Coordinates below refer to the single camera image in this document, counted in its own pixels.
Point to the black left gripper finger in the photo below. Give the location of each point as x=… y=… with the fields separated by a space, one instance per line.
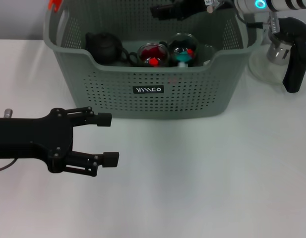
x=110 y=158

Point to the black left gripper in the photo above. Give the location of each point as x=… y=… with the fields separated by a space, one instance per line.
x=31 y=138

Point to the silver wrist stub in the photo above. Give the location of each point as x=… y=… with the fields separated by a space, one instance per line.
x=211 y=7
x=8 y=112

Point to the glass teacup black holder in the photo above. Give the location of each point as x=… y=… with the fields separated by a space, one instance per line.
x=165 y=42
x=178 y=45
x=197 y=49
x=165 y=58

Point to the cyan square toy plate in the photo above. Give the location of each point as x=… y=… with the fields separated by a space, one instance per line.
x=183 y=56

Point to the dark clay teapot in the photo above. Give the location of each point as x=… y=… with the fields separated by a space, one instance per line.
x=105 y=48

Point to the grey perforated storage bin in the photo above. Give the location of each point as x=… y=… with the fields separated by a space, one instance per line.
x=192 y=99

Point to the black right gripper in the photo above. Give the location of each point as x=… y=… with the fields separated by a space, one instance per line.
x=197 y=6

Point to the silver left wrist stub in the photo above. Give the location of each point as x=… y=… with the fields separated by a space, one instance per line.
x=8 y=112

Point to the silver right wrist stub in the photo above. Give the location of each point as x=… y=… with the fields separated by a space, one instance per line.
x=211 y=7

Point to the small red toy brick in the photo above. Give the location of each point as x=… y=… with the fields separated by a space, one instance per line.
x=190 y=51
x=153 y=62

